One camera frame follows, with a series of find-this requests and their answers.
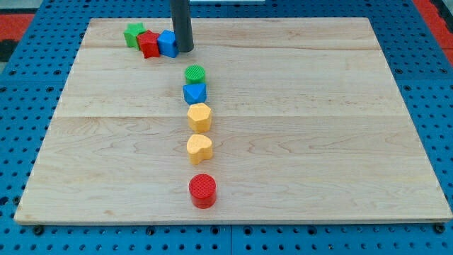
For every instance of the yellow hexagon block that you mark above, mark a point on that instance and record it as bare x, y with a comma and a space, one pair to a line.
199, 117

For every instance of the blue triangle block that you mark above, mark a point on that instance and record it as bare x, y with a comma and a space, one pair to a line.
195, 93

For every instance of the yellow heart block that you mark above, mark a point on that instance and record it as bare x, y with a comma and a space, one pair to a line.
199, 148

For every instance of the green cylinder block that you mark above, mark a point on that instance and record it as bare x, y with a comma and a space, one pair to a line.
194, 74

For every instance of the red cylinder block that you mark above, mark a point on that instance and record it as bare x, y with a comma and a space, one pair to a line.
203, 191

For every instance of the light wooden board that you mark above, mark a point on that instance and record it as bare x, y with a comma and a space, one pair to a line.
308, 127

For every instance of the blue cube block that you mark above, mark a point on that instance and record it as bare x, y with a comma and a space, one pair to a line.
167, 44

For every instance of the red star block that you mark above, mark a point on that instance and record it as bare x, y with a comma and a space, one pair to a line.
148, 44

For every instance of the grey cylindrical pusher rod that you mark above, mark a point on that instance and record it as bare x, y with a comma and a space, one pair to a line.
182, 26

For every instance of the green star block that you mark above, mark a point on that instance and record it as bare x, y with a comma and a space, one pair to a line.
131, 32

